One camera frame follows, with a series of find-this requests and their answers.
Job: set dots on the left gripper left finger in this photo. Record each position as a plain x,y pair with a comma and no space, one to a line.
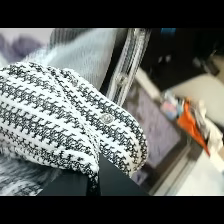
66,185

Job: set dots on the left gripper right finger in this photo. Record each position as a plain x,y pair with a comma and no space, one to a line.
116,181

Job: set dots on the black and white knit garment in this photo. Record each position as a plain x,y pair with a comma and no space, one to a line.
50,110

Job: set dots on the orange garment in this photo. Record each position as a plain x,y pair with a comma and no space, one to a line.
188,123

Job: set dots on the silver frame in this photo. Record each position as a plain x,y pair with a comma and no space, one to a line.
173,173

